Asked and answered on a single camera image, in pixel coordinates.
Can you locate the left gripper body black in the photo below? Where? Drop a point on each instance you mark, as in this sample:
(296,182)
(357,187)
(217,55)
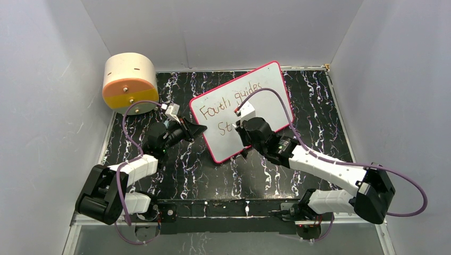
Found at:
(180,131)

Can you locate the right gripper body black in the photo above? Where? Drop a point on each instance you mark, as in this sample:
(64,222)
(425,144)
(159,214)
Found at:
(245,137)

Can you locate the pink framed whiteboard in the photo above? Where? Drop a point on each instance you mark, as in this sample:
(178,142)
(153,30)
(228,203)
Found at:
(264,88)

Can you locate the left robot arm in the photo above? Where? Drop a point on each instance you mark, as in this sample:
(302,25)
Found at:
(104,196)

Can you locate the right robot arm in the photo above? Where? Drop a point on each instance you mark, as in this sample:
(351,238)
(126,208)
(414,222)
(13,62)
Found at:
(364,191)

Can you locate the beige orange cylindrical container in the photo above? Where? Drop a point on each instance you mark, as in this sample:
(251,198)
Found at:
(129,78)

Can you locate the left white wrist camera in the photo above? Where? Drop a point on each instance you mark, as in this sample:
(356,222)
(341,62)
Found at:
(171,111)

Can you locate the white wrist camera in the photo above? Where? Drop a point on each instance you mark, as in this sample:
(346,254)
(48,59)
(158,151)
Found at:
(171,111)
(245,112)

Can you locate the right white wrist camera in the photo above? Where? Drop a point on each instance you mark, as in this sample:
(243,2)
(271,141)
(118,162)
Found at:
(245,112)

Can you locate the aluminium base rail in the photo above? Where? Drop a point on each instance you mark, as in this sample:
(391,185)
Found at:
(169,211)

